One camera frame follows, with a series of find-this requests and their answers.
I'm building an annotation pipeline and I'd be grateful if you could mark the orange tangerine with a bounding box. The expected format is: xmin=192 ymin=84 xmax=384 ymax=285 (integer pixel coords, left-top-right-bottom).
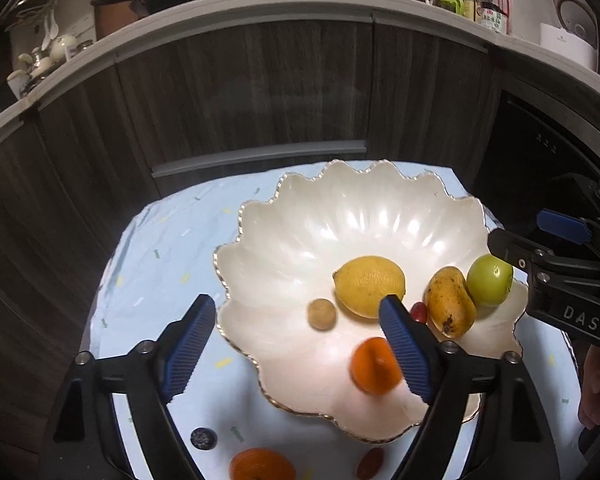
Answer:
xmin=350 ymin=337 xmax=404 ymax=395
xmin=229 ymin=448 xmax=297 ymax=480

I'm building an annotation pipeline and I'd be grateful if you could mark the wooden cutting board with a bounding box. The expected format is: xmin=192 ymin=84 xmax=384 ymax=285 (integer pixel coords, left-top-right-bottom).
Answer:
xmin=93 ymin=0 xmax=147 ymax=42

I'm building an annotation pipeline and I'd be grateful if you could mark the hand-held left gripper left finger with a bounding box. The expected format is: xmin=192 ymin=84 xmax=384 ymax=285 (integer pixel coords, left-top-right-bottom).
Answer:
xmin=40 ymin=294 xmax=217 ymax=480

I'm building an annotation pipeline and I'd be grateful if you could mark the yellow lemon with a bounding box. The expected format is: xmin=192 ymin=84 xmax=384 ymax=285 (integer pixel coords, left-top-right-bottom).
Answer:
xmin=332 ymin=255 xmax=407 ymax=319

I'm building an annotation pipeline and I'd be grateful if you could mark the green apple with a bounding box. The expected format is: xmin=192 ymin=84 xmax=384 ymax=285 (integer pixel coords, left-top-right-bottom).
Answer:
xmin=466 ymin=253 xmax=515 ymax=307

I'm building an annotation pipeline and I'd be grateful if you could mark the blueberry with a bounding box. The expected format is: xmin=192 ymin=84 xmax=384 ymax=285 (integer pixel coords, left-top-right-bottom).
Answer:
xmin=190 ymin=426 xmax=217 ymax=450

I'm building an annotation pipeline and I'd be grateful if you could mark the dark soy sauce bottle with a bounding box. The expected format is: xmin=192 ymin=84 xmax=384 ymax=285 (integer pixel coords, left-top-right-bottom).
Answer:
xmin=477 ymin=0 xmax=512 ymax=36

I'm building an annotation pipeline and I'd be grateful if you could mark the wooden wall rack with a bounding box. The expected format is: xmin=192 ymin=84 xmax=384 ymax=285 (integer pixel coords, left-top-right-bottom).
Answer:
xmin=0 ymin=0 xmax=61 ymax=27

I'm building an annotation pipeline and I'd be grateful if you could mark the light blue patterned cloth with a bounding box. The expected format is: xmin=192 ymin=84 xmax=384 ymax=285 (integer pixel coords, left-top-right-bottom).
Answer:
xmin=79 ymin=160 xmax=583 ymax=480

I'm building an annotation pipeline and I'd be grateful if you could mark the yellow spotted mango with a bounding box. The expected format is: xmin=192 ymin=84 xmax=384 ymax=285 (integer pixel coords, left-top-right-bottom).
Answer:
xmin=424 ymin=266 xmax=478 ymax=339

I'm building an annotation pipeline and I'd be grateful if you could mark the white hanging ladle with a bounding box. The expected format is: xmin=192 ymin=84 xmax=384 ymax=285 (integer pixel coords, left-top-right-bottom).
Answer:
xmin=39 ymin=7 xmax=61 ymax=52

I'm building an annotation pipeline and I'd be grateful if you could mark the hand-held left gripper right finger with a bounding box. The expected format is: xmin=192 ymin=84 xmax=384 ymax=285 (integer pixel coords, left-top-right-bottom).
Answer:
xmin=378 ymin=294 xmax=562 ymax=480

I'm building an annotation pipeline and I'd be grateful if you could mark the black built-in dishwasher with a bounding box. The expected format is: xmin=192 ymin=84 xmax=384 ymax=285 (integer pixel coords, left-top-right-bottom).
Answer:
xmin=484 ymin=89 xmax=600 ymax=242

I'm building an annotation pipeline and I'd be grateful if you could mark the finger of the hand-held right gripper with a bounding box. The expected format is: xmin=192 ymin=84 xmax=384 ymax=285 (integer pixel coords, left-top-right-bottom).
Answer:
xmin=487 ymin=228 xmax=600 ymax=287
xmin=536 ymin=209 xmax=600 ymax=267

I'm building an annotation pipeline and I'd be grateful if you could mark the white rice cooker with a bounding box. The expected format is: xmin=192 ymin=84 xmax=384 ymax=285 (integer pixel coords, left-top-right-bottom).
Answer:
xmin=539 ymin=0 xmax=600 ymax=73

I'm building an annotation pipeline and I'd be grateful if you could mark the white scalloped bowl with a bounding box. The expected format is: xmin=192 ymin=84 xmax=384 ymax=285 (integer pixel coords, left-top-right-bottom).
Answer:
xmin=212 ymin=158 xmax=530 ymax=444

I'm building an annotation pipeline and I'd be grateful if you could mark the brown longan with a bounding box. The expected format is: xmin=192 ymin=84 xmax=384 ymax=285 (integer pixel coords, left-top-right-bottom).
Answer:
xmin=307 ymin=297 xmax=338 ymax=331

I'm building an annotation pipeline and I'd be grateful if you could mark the white teapot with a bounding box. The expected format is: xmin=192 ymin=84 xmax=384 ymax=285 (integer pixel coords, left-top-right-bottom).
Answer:
xmin=48 ymin=33 xmax=79 ymax=61

